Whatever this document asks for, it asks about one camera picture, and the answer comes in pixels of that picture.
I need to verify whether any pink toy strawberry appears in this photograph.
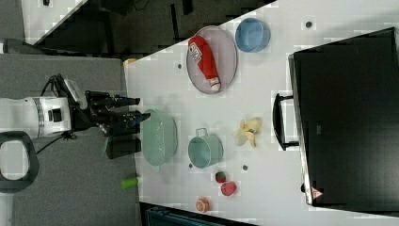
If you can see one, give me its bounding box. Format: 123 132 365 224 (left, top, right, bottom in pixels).
220 182 237 197

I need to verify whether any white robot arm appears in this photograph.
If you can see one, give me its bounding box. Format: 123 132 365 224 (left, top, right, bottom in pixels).
1 90 151 138

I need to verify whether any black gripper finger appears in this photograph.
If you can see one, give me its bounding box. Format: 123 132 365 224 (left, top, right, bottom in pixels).
116 111 151 131
114 97 140 106

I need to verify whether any black toaster oven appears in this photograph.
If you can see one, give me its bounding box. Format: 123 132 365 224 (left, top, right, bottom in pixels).
273 27 399 217

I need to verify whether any green bottle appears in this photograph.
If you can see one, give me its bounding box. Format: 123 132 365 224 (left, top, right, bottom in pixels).
120 177 139 189

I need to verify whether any dark red toy strawberry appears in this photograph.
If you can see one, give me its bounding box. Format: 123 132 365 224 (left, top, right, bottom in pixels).
215 171 226 184

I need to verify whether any green oval colander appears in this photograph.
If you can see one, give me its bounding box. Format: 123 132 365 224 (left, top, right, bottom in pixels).
141 109 178 167

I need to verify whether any grey round plate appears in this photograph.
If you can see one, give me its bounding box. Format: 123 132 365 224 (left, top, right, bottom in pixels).
186 26 237 94

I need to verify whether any black cable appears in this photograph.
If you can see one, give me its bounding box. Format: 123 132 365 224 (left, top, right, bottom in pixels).
35 73 78 155

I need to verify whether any yellow plush banana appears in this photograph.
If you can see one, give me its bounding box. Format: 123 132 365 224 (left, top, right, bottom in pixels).
232 118 262 148

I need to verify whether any toy orange slice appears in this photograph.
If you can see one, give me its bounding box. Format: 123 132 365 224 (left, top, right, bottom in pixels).
196 197 210 213

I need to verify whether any red plush ketchup bottle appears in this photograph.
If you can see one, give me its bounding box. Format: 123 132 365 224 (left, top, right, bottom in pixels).
188 36 221 91

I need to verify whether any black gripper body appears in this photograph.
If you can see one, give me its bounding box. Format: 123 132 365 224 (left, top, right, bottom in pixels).
72 90 120 137

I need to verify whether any blue bowl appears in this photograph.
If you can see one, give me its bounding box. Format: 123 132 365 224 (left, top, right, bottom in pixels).
235 18 271 53

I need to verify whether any green cup with handle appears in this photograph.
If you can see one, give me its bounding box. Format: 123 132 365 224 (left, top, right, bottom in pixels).
188 128 224 169

